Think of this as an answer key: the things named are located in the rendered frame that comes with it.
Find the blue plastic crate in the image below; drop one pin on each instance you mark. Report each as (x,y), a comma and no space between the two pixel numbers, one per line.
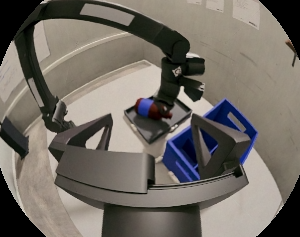
(174,160)

